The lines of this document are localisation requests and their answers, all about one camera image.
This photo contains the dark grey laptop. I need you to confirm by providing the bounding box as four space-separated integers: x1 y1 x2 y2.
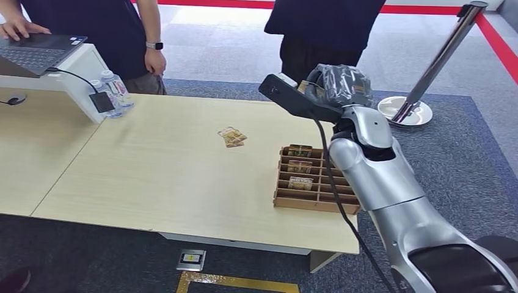
0 33 89 78

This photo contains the target person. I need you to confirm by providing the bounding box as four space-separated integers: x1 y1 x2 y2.
263 0 388 84

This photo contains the laptop person's left hand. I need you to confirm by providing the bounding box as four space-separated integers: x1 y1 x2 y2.
144 48 167 77

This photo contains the laptop person's hand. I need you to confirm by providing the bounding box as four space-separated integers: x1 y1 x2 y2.
144 48 167 77
0 18 52 43

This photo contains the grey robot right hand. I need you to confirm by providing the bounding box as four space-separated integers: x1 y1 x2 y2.
304 63 373 109

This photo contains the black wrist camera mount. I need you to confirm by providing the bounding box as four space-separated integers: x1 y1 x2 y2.
257 72 346 125

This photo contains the silver floor socket box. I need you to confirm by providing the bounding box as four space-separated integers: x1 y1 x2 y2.
175 248 207 272

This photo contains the red barrier belt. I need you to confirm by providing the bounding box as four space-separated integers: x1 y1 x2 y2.
130 0 463 16
474 13 518 86

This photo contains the black laptop power cable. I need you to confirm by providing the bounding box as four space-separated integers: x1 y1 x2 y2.
45 67 100 95

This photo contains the patterned card on desk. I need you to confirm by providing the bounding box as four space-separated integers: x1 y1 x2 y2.
222 132 249 149
217 126 244 141

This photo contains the person at laptop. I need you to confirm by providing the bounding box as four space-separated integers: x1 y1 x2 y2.
0 0 168 96

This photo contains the black mouse with cable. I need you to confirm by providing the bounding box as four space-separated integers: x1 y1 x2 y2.
0 93 29 107

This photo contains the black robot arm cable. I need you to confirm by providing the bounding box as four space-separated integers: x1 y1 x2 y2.
310 115 400 293

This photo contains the patterned card in organizer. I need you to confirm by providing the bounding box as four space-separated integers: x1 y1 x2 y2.
287 144 313 158
286 160 313 175
287 176 315 191

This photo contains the laptop person's right hand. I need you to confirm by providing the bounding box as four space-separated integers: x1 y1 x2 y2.
0 18 52 43

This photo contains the black power adapter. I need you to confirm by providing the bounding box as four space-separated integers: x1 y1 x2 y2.
89 92 117 114

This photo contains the black round disc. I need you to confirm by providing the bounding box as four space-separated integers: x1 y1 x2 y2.
475 235 518 264

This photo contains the white desk riser shelf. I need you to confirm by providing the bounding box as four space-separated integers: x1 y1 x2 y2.
0 43 111 125

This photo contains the black shoe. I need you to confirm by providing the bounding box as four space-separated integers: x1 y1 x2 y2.
0 267 32 293

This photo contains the patterned card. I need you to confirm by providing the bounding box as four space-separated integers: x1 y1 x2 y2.
286 160 313 175
287 144 313 158
297 80 326 100
217 126 244 141
287 176 315 191
222 132 249 149

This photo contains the white table frame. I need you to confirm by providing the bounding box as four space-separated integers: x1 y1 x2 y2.
158 232 343 274

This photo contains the chrome stanchion post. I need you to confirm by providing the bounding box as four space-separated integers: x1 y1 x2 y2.
376 1 490 129

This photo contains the wooden slotted card organizer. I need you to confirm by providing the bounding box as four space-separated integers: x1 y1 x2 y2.
273 146 362 215

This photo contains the clear plastic water bottle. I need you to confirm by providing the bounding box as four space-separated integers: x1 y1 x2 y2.
89 79 125 119
100 70 135 110

